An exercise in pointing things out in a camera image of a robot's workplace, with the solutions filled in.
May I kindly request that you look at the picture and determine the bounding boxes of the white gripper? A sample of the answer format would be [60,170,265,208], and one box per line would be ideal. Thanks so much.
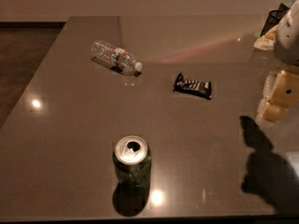
[257,0,299,123]

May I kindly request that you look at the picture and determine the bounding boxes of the black rxbar chocolate bar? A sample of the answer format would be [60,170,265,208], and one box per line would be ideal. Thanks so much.
[173,73,212,100]

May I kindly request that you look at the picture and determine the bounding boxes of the green soda can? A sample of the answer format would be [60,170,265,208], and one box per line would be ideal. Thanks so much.
[113,135,151,193]

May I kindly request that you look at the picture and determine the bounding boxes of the pale items beside basket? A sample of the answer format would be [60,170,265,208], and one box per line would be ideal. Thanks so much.
[253,25,278,50]

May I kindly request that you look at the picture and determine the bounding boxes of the black mesh basket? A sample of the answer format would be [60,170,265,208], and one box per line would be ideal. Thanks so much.
[261,3,290,35]

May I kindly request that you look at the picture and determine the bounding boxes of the clear plastic water bottle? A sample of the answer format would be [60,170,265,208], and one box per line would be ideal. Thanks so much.
[91,40,143,76]

